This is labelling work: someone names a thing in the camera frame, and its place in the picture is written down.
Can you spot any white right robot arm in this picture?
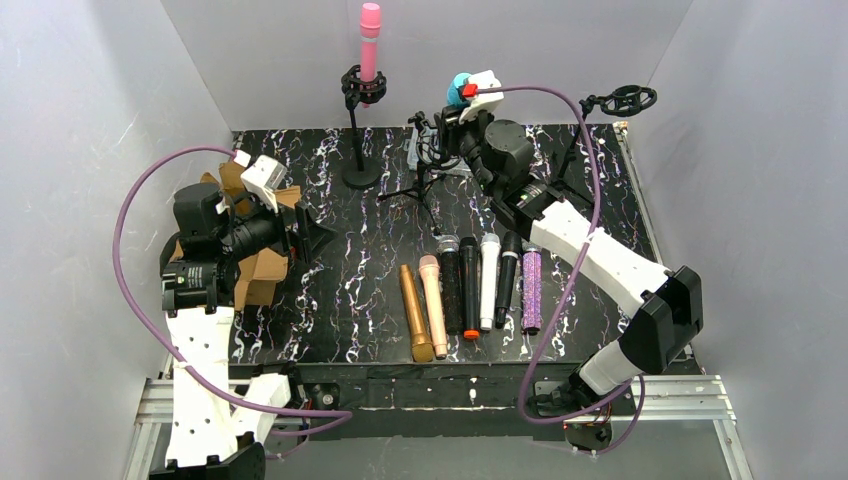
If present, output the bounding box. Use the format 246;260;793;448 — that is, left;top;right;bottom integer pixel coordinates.
434;107;703;402

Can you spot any black orange-tipped microphone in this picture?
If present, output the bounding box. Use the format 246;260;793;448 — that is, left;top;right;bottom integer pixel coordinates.
459;236;480;340

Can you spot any pink microphone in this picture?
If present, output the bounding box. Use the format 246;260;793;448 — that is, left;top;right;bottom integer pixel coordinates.
360;2;381;82

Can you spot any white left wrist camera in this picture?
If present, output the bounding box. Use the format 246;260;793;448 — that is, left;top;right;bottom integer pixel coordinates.
240;155;287;214

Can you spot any beige microphone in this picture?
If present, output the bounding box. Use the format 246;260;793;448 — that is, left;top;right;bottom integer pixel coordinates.
418;255;448;360

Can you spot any turquoise blue microphone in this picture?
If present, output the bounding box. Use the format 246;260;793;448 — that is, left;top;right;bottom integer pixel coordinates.
446;72;471;108

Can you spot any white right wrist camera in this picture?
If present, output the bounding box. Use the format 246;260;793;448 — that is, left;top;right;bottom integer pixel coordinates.
458;70;504;124

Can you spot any black tripod microphone stand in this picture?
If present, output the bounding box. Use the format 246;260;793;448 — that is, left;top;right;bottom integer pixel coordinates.
549;84;658;212
377;111;459;224

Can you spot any black white-banded microphone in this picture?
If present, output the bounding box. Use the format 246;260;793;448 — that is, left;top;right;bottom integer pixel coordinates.
494;231;522;329

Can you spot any brown cardboard box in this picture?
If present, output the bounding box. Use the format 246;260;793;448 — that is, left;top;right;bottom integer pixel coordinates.
160;160;301;312

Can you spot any white microphone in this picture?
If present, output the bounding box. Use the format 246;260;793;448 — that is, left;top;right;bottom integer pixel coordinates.
480;233;501;331

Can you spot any aluminium frame rail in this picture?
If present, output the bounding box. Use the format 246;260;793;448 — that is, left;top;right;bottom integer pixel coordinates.
124;374;752;479

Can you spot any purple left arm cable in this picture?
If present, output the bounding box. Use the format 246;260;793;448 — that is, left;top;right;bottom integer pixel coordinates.
111;146;354;462

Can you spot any clear plastic organizer box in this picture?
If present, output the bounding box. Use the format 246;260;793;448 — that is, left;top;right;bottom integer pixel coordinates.
405;128;436;173

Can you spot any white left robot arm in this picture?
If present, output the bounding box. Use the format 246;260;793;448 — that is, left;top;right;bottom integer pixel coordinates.
149;183;334;479

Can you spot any black round-base microphone stand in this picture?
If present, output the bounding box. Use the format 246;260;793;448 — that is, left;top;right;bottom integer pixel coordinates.
341;64;387;190

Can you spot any gold microphone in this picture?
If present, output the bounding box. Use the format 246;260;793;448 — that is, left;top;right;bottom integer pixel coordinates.
399;264;435;363

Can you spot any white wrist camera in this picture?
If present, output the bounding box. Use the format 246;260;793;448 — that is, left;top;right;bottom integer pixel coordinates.
458;70;504;124
240;155;287;214

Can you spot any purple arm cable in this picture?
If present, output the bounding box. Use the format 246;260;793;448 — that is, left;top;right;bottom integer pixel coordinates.
111;146;354;462
473;85;647;457

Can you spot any black glitter silver-mesh microphone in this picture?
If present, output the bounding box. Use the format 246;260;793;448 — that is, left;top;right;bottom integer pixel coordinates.
437;235;463;335

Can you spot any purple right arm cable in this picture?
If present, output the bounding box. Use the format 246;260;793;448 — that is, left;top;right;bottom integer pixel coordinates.
473;85;647;457

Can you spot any purple glitter microphone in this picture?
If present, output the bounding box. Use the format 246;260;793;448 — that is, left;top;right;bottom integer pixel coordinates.
521;242;542;336

